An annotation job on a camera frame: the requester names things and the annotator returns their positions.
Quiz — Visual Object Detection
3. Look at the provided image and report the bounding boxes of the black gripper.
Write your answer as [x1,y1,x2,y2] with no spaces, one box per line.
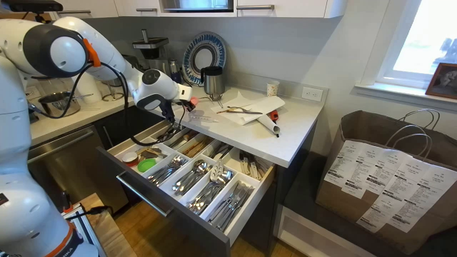
[137,93,193,133]

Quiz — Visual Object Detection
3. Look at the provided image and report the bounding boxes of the green silicone lid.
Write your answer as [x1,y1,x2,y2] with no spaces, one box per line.
[136,158,159,175]

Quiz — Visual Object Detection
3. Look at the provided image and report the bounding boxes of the white kitchen countertop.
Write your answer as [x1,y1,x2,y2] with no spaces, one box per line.
[27,85,326,169]

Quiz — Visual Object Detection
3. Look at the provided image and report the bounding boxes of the dark grey kitchen drawer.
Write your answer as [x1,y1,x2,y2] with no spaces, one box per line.
[97,119,277,257]

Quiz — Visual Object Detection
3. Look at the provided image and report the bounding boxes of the long steel utensil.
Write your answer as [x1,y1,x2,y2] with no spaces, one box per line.
[154,125,184,143]

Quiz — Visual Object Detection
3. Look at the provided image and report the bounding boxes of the plain bamboo chopstick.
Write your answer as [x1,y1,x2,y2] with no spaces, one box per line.
[183,135,211,159]

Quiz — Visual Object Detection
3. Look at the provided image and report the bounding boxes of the small dark bottle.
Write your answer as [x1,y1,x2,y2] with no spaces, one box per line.
[169,60,181,83]

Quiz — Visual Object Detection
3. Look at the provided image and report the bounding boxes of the stainless steel mug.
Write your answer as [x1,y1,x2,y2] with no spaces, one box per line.
[200,65,226,103]

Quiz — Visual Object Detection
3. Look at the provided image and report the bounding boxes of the steel fork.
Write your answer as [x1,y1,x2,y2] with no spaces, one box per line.
[146,159,180,183]
[147,158,183,185]
[154,156,190,186]
[150,156,186,186]

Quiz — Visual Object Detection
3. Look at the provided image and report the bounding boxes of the small steel teaspoon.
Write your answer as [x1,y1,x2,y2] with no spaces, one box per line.
[176,160,211,198]
[170,159,204,192]
[173,159,207,195]

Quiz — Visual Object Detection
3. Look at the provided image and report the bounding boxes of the blue white decorative plate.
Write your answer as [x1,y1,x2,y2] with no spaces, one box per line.
[181,30,229,89]

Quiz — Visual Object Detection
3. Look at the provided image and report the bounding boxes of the red fluted cupcake liners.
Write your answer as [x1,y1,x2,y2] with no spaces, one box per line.
[116,149,140,166]

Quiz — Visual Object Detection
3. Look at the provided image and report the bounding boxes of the large steel spoon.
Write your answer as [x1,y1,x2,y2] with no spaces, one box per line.
[191,169,236,216]
[189,168,233,213]
[187,166,229,212]

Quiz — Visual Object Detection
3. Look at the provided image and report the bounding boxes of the black coffee machine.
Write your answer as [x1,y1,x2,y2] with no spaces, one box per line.
[130,28,173,73]

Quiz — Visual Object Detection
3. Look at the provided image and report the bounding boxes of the white paper sheet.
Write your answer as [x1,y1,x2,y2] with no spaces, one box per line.
[216,95,287,126]

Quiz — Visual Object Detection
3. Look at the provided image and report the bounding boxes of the red and white roll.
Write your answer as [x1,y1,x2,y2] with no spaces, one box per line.
[256,109,283,140]

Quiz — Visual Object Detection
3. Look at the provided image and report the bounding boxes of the small white cup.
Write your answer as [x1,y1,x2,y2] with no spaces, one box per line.
[266,79,281,99]

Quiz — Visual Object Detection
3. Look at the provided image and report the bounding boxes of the steel table knife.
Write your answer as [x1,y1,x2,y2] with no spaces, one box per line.
[211,185,249,229]
[206,182,244,226]
[216,188,254,233]

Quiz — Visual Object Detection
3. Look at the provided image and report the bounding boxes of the built-in microwave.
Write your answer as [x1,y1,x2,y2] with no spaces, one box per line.
[159,0,237,15]

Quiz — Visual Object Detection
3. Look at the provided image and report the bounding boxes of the white cutlery tray organizer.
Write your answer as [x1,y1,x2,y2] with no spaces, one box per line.
[106,125,277,240]

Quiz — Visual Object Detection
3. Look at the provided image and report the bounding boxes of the stainless steel dishwasher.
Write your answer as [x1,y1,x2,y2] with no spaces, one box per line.
[27,126,130,216]

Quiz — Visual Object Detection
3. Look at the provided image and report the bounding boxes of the metal mixing bowl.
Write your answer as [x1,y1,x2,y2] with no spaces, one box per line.
[36,90,83,120]

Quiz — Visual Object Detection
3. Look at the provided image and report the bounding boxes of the dark lower cabinet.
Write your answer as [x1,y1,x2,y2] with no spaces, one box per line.
[227,123,320,257]

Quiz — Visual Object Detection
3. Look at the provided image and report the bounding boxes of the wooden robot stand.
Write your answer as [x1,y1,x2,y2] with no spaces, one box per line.
[61,192,137,257]

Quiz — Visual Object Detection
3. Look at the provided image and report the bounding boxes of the white upper cabinets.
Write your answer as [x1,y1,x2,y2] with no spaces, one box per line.
[56,0,349,20]

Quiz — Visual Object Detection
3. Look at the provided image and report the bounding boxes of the white low shelf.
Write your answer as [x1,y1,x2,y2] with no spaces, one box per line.
[276,205,377,257]

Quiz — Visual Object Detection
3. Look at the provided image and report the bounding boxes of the brown paper bag with receipts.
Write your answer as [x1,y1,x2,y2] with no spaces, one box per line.
[314,109,457,256]

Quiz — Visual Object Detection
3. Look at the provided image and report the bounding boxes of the black overhead object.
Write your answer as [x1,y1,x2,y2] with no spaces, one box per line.
[1,0,64,13]

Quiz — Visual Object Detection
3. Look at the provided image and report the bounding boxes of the white framed window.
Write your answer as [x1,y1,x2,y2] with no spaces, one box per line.
[377,0,457,92]

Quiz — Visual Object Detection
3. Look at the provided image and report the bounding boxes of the black handled utensil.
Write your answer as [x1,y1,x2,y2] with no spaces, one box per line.
[216,143,236,162]
[209,142,229,162]

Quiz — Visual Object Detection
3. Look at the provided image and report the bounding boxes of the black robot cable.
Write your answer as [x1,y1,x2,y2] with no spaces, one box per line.
[27,62,189,148]

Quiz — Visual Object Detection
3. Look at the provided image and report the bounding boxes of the orange cable strap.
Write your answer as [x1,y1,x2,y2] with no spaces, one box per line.
[83,39,103,69]

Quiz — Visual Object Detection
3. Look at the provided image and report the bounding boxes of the white wall outlet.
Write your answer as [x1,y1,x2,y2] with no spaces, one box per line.
[300,85,326,103]

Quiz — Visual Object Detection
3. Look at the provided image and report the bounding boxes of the dark picture frame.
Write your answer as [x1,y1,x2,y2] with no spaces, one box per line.
[424,62,457,102]

